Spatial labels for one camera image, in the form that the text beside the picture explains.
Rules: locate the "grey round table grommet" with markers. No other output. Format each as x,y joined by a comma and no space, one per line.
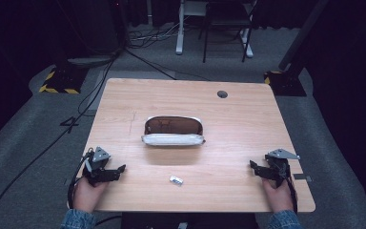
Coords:
222,94

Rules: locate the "dark slanted stand pole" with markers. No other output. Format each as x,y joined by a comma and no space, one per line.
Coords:
301,35

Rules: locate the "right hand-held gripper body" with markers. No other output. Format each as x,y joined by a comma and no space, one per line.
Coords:
279,165

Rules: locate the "small white eraser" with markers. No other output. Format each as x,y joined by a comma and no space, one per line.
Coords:
176,180

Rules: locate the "person's left hand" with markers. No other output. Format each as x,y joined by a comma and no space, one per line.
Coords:
87,194

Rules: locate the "person's right hand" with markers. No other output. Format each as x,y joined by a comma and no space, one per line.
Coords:
278,195

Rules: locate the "white pencil case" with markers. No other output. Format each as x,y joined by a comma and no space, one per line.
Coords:
172,131

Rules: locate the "stand base with hazard stripes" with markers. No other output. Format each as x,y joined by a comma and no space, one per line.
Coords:
286,83
62,81

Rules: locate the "dark tape strip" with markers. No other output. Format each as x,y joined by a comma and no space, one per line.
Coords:
301,177

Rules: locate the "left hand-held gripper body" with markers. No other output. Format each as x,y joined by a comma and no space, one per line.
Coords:
96,165

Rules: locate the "white desk frame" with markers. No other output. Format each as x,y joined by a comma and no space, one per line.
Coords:
180,28

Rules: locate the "black chair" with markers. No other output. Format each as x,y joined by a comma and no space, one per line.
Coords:
227,22

